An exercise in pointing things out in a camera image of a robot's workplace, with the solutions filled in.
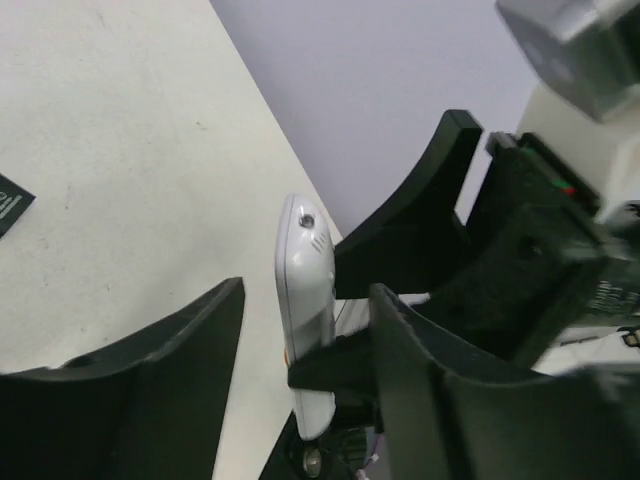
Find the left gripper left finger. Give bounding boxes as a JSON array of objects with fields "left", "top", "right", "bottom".
[{"left": 1, "top": 278, "right": 245, "bottom": 479}]

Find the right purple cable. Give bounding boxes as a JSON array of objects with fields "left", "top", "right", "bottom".
[{"left": 359, "top": 429, "right": 389, "bottom": 471}]

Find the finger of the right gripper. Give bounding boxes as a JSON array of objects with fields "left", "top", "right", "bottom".
[{"left": 287, "top": 332, "right": 378, "bottom": 398}]

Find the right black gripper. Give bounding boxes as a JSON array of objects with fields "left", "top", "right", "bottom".
[{"left": 335, "top": 109, "right": 639, "bottom": 366}]

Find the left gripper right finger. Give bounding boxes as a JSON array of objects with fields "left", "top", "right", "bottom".
[{"left": 369, "top": 285, "right": 639, "bottom": 479}]

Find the black remote control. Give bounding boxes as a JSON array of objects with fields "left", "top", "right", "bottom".
[{"left": 0, "top": 175, "right": 36, "bottom": 238}]

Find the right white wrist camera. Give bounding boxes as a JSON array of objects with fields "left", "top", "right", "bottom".
[{"left": 495, "top": 1, "right": 639, "bottom": 224}]

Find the white remote control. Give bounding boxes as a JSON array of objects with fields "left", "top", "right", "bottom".
[{"left": 273, "top": 193, "right": 337, "bottom": 441}]

